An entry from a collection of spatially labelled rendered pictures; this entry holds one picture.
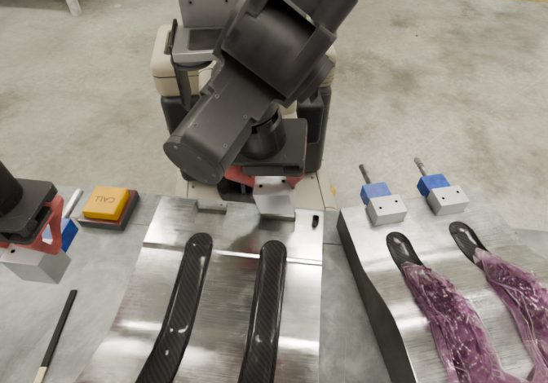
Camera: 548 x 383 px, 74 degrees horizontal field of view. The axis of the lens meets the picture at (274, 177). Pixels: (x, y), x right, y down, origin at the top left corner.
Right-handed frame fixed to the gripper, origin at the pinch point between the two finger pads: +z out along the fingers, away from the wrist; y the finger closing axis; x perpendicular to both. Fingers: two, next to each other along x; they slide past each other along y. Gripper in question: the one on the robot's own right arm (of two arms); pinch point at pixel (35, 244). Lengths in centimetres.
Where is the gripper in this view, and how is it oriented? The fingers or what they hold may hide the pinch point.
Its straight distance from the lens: 54.7
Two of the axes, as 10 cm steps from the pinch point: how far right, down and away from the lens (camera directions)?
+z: -0.1, 6.5, 7.6
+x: 1.2, -7.5, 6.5
